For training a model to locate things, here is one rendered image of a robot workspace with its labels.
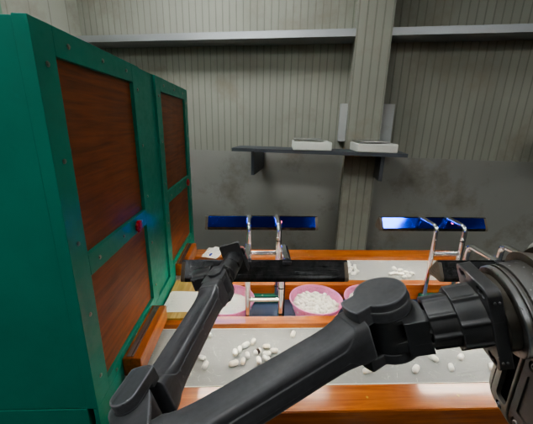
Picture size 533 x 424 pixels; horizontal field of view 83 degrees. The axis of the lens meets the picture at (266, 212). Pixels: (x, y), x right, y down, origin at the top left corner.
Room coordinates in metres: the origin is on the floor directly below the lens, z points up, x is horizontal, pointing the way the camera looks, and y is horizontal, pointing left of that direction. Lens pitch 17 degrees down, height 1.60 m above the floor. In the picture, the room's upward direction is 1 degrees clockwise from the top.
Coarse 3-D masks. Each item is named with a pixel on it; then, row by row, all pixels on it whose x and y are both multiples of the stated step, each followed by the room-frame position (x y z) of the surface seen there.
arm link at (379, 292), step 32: (384, 288) 0.40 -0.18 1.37; (352, 320) 0.36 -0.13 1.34; (384, 320) 0.36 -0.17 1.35; (288, 352) 0.35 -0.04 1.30; (320, 352) 0.33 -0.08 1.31; (352, 352) 0.34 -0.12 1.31; (256, 384) 0.30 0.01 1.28; (288, 384) 0.30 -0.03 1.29; (320, 384) 0.32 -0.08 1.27; (128, 416) 0.29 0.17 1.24; (160, 416) 0.29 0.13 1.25; (192, 416) 0.28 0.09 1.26; (224, 416) 0.27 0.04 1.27; (256, 416) 0.28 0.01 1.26
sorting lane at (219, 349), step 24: (168, 336) 1.05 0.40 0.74; (216, 336) 1.06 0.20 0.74; (240, 336) 1.06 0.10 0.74; (264, 336) 1.06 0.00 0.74; (288, 336) 1.07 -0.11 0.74; (216, 360) 0.92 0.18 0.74; (264, 360) 0.93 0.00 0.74; (432, 360) 0.95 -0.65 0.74; (456, 360) 0.95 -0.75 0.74; (480, 360) 0.95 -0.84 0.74; (192, 384) 0.81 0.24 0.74; (216, 384) 0.81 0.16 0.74; (336, 384) 0.83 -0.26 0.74
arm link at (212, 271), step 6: (222, 264) 0.73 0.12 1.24; (198, 270) 0.77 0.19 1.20; (204, 270) 0.76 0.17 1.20; (210, 270) 0.71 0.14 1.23; (216, 270) 0.70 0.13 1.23; (222, 270) 0.70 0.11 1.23; (192, 276) 0.76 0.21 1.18; (198, 276) 0.75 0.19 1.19; (204, 276) 0.73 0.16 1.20; (210, 276) 0.68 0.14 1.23; (192, 282) 0.74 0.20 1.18; (198, 282) 0.73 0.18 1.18; (198, 288) 0.73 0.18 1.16
